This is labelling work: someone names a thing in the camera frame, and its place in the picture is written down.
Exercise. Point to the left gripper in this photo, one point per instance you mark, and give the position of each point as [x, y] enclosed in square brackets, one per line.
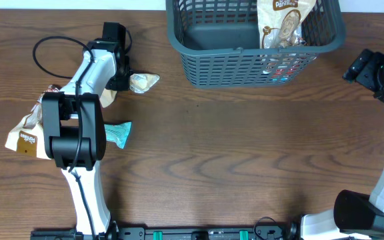
[123, 80]

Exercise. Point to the beige snack bag top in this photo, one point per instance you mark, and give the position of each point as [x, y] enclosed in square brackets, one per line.
[138, 83]

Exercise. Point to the mint green snack packet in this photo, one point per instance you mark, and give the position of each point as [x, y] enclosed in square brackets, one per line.
[118, 134]

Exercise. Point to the blue multicolour snack pack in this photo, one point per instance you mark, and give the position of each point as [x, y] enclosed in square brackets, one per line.
[282, 68]

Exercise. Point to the beige brown snack bag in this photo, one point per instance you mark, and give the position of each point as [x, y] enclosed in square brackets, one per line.
[279, 22]
[27, 136]

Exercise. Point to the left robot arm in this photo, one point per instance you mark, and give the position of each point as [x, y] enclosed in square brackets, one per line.
[74, 131]

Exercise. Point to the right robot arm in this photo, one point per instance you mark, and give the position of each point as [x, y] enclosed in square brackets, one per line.
[354, 215]

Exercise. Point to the grey plastic basket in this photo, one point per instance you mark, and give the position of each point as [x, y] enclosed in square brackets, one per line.
[219, 41]

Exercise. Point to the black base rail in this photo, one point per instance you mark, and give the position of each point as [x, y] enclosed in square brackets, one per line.
[141, 232]

